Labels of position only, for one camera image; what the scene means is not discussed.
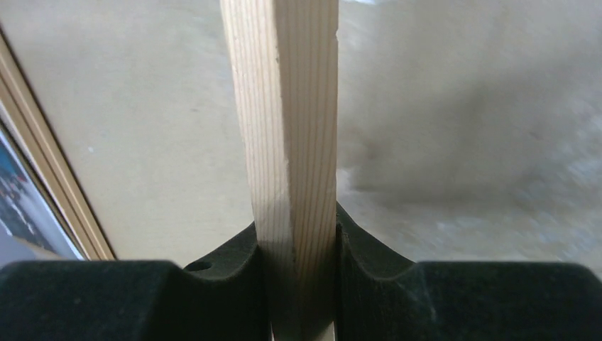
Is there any wooden picture frame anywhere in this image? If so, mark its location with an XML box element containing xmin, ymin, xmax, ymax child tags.
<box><xmin>1</xmin><ymin>1</ymin><xmax>339</xmax><ymax>340</ymax></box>

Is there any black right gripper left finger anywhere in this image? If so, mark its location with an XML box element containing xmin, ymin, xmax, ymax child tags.
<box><xmin>1</xmin><ymin>226</ymin><xmax>271</xmax><ymax>340</ymax></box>

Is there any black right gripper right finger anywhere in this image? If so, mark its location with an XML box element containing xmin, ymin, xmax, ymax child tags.
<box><xmin>335</xmin><ymin>207</ymin><xmax>601</xmax><ymax>340</ymax></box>

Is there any printed photo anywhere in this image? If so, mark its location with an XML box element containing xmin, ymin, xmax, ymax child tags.
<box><xmin>1</xmin><ymin>126</ymin><xmax>87</xmax><ymax>261</ymax></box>

